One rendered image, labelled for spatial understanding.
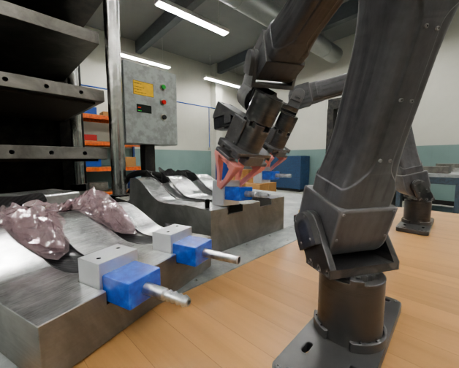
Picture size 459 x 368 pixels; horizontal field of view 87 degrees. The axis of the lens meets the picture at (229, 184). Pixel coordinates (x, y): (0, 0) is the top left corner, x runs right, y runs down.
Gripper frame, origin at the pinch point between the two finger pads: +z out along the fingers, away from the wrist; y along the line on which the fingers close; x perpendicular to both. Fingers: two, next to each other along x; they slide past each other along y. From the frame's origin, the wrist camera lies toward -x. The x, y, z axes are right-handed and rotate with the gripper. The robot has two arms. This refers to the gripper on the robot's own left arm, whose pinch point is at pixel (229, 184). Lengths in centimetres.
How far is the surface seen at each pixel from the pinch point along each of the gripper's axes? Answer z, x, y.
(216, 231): 6.8, 6.3, 5.2
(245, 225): 7.2, 6.5, -3.6
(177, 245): 2.1, 10.9, 18.4
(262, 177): 5.9, -10.1, -27.1
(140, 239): 9.2, 2.2, 18.7
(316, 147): 103, -293, -675
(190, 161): 318, -563, -451
